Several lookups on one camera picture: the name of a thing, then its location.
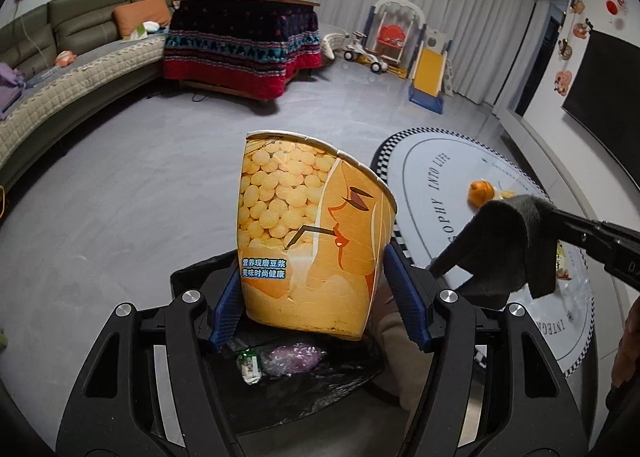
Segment yellow paper snack cup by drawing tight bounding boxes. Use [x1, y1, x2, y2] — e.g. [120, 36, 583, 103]
[236, 131, 397, 340]

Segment white tv cabinet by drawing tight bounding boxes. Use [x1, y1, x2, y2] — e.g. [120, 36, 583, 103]
[491, 100, 640, 288]

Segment orange sofa cushion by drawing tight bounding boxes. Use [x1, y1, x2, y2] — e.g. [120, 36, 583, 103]
[113, 0, 171, 39]

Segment quilt covered table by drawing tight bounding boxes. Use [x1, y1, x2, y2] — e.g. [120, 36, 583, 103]
[163, 0, 321, 101]

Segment person right hand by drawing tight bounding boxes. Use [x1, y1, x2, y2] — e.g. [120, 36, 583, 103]
[611, 298, 640, 388]

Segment yellow black snack bag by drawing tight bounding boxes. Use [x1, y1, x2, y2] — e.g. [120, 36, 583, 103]
[555, 241, 573, 281]

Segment yellow toy slide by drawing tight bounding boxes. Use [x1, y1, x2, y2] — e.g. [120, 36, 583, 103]
[408, 27, 451, 115]

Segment green snack bag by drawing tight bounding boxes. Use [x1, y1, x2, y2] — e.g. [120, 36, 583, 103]
[236, 349, 262, 385]

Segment black wall television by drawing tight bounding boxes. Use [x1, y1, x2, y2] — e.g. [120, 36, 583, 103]
[563, 30, 639, 166]

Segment black trash bin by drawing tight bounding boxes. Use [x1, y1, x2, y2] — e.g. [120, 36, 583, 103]
[169, 250, 397, 435]

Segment grey towel cloth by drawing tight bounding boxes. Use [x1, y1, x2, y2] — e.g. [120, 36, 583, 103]
[428, 195, 559, 310]

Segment toy swing set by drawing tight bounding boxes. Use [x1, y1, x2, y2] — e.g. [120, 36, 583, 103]
[362, 0, 426, 79]

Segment orange round fruit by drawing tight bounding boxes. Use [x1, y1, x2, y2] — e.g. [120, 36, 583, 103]
[468, 180, 496, 208]

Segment white toy ride-on car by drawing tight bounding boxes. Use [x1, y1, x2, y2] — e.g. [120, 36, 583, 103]
[343, 32, 388, 75]

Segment green sofa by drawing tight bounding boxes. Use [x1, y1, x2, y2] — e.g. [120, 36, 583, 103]
[1, 0, 172, 195]

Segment pink plastic wrap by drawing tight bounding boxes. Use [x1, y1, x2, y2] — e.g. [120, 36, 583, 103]
[260, 342, 326, 377]

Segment purple cloth on sofa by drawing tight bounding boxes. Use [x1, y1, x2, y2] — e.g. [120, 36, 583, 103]
[0, 63, 26, 120]

